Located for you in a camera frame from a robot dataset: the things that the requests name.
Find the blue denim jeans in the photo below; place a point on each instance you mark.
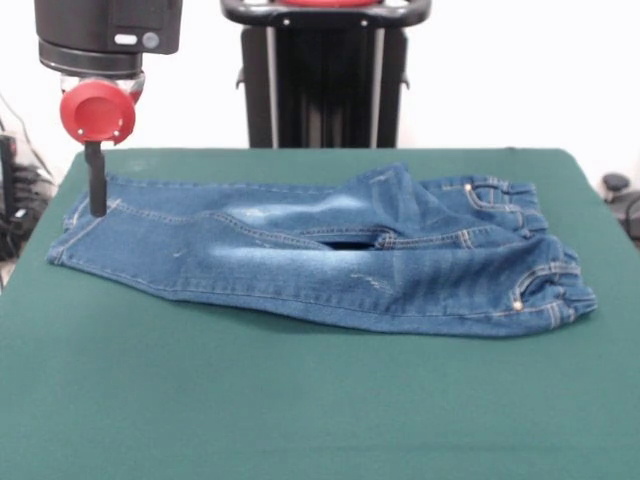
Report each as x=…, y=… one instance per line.
x=300, y=260

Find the black chair base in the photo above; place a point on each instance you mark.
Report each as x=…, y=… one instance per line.
x=622, y=197

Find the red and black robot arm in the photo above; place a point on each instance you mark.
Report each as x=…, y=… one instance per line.
x=105, y=35

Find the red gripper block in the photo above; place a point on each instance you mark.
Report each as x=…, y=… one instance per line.
x=97, y=112

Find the black robot pedestal stand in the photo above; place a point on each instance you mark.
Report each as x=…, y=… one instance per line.
x=325, y=75

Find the black electronics box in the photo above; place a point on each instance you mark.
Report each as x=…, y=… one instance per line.
x=7, y=170

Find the dark green table cloth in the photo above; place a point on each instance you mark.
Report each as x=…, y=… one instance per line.
x=300, y=400

